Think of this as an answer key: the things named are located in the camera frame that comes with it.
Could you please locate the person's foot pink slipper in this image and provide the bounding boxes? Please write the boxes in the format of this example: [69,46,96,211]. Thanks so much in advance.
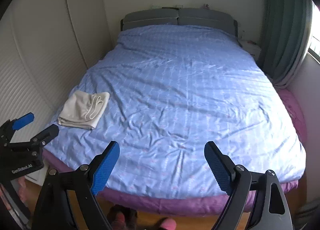
[157,218,177,230]

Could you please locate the person's foot dark slipper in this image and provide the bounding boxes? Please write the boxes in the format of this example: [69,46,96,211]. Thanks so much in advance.
[106,205,138,230]

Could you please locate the blue floral bed cover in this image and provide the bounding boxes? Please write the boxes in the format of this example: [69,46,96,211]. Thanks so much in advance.
[46,25,306,199]

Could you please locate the green striped curtain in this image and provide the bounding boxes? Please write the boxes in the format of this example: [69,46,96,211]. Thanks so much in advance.
[258,0,313,88]

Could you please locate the cream white pants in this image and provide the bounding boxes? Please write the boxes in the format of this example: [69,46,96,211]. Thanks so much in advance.
[57,90,110,130]

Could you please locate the white bedside table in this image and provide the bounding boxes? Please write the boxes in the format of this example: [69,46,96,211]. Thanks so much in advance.
[239,40,261,62]

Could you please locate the grey padded headboard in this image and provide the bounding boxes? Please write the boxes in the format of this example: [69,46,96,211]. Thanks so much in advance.
[120,8,238,37]

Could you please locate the barred window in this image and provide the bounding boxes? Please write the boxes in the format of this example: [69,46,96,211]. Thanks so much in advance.
[309,4,320,62]

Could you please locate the white wardrobe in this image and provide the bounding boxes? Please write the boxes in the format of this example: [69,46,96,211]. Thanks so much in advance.
[1,0,112,142]

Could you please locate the pink bed sheet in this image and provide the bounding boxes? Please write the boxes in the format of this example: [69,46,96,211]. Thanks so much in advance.
[46,80,306,216]

